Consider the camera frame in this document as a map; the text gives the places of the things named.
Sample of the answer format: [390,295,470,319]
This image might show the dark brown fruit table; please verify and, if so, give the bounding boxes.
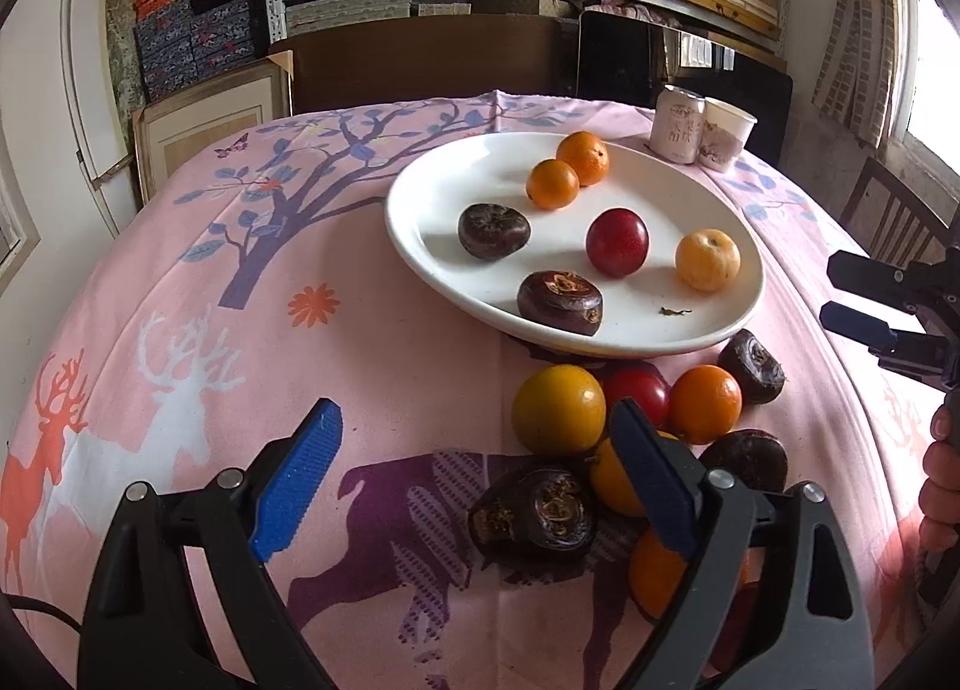
[698,428,789,493]
[467,461,599,570]
[718,329,786,406]

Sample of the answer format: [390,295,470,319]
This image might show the orange tangerine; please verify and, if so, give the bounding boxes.
[555,131,610,188]
[667,365,743,446]
[526,158,579,211]

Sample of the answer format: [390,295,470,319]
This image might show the yellow-orange fruit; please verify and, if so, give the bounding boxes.
[511,365,607,456]

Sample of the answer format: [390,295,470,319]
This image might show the dark brown fruit table front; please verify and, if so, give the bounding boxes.
[467,461,599,570]

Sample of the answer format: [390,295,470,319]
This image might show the large orange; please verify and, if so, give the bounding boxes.
[628,527,765,623]

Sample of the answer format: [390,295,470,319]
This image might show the person's right hand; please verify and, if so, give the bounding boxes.
[918,406,960,553]

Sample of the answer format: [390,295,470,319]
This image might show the dark wooden chair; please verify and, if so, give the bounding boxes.
[838,157,958,268]

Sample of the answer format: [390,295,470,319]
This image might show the pale yellow fruit on plate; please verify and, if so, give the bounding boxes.
[674,229,742,293]

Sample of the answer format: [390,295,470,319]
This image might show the checkered curtain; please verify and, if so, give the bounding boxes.
[812,0,908,149]

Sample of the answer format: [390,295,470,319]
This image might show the white oval plate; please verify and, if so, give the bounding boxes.
[386,133,765,358]

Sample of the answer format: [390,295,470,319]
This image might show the red plum on table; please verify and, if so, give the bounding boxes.
[599,362,669,430]

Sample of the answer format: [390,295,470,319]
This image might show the white paper cup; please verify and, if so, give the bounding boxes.
[698,97,757,172]

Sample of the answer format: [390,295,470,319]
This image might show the red plum on plate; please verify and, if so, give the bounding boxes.
[586,208,649,277]

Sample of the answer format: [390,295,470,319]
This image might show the white beverage can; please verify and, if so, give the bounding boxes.
[647,85,706,165]

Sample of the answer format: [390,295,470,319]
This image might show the dark brown fruit front plate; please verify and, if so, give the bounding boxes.
[517,269,604,336]

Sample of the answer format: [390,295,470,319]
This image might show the black glossy panel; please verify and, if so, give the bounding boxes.
[576,11,793,165]

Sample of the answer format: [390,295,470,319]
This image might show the dark brown fruit on plate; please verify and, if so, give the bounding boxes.
[457,202,532,261]

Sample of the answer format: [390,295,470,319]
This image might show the framed picture leaning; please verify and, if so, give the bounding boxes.
[132,50,295,202]

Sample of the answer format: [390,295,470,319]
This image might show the dark brown board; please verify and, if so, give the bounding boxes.
[270,14,578,113]

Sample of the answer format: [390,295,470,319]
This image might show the white leaning board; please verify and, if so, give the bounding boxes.
[60,0,145,235]

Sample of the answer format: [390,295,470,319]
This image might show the stack of blue patterned boxes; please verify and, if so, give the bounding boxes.
[135,0,256,102]

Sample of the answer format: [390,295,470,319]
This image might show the black cable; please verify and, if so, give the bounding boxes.
[0,592,85,637]

